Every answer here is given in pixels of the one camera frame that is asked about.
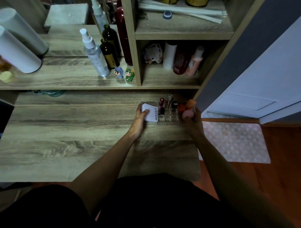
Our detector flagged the black furniture edge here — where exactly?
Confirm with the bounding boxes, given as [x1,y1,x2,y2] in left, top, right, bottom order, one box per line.
[0,100,15,139]

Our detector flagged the person's right hand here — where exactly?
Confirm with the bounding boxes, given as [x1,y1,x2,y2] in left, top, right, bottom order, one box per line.
[184,107,205,139]

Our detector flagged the person's left hand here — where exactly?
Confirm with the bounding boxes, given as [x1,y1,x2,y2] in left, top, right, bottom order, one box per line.
[128,104,150,139]

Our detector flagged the wooden shelf unit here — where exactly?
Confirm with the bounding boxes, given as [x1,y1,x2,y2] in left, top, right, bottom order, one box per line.
[0,0,266,102]

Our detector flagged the black shorts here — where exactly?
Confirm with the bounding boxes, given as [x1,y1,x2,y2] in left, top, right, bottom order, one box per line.
[0,173,258,228]

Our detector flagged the pink makeup sponge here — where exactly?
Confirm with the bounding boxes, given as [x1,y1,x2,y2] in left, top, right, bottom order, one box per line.
[182,109,195,120]

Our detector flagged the clear acrylic makeup organizer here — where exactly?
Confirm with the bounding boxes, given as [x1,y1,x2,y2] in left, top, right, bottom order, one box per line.
[141,101,196,125]

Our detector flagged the pink polka-dot mat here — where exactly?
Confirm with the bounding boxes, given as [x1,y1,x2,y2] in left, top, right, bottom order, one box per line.
[198,121,271,164]

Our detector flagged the dark red shampoo bottle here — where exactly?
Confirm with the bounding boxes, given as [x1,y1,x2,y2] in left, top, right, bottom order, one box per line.
[173,44,191,75]

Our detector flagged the white door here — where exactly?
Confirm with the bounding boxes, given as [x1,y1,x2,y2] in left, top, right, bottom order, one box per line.
[202,22,301,125]

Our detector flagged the tall dark red bottle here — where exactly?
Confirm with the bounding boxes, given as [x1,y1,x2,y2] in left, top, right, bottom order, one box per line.
[114,0,133,66]

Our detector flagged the brown glass bottle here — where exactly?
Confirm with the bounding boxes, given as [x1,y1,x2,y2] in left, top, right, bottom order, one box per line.
[100,39,120,70]

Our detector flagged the person's right forearm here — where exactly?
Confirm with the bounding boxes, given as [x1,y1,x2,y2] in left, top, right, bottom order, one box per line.
[192,132,295,228]

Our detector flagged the white plush toy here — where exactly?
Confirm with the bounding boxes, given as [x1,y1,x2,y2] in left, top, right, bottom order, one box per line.
[143,43,164,64]

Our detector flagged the bundle of white sticks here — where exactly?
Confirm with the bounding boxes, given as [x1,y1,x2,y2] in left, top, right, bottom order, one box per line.
[138,0,228,24]

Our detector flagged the yellow translucent bottle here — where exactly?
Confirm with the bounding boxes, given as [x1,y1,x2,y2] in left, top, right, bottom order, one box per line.
[0,55,15,83]

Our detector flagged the green cartoon figurine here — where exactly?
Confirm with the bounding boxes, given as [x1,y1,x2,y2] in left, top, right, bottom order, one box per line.
[125,68,135,83]

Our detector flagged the clear spray bottle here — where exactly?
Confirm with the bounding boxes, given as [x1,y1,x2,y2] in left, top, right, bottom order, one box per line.
[79,28,111,78]

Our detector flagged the white cosmetics box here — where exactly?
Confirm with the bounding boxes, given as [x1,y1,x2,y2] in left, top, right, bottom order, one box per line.
[142,103,158,123]

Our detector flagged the teal packet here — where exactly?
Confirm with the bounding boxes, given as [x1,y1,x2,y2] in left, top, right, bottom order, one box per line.
[34,90,67,97]

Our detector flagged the mirror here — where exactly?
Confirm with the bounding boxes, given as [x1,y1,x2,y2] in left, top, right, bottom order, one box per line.
[0,0,124,57]

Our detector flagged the white tube bottle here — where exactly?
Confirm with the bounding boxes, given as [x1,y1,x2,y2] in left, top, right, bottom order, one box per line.
[162,41,177,70]

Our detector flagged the pink lotion bottle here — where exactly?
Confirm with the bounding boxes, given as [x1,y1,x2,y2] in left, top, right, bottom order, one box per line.
[185,46,205,77]

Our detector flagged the person's left forearm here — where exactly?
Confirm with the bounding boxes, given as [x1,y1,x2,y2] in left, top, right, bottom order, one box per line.
[71,132,141,215]

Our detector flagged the large white cylinder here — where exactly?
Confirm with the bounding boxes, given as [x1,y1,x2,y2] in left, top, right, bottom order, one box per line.
[0,25,43,74]

